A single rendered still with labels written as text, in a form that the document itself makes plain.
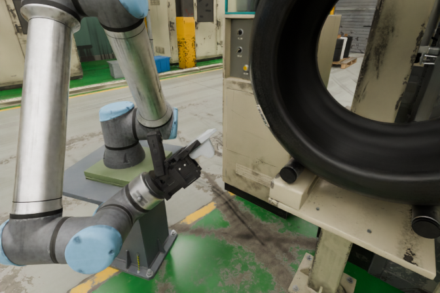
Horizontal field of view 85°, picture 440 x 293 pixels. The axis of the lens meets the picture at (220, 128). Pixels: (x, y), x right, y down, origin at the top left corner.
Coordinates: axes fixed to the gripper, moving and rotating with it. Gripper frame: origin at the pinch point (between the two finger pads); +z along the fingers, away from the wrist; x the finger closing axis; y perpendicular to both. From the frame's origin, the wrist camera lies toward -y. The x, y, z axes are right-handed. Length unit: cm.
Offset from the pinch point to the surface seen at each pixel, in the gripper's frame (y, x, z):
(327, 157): 19.7, 9.9, 16.8
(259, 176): 52, -98, -2
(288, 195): 26.4, -0.2, 5.2
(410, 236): 48, 8, 22
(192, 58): -129, -557, 29
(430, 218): 38.0, 17.5, 23.8
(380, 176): 26.4, 15.9, 21.4
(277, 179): 22.3, -3.0, 5.7
